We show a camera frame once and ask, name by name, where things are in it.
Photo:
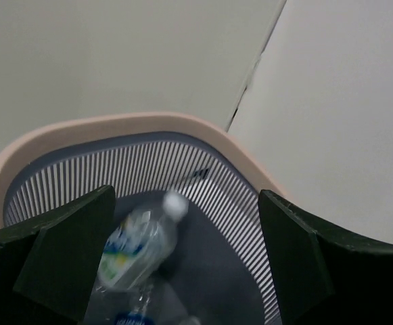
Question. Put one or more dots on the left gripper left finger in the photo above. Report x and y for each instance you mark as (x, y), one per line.
(48, 263)

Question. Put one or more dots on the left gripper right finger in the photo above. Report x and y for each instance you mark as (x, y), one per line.
(323, 273)

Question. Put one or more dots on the grey mesh waste bin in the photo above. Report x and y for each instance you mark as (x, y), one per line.
(220, 271)

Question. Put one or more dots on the wide clear labelled bottle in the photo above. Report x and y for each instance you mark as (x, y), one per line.
(141, 242)

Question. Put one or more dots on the blue label water bottle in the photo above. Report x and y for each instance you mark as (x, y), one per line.
(133, 318)

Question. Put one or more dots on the clear unlabelled plastic bottle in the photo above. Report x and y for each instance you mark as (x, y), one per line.
(105, 303)

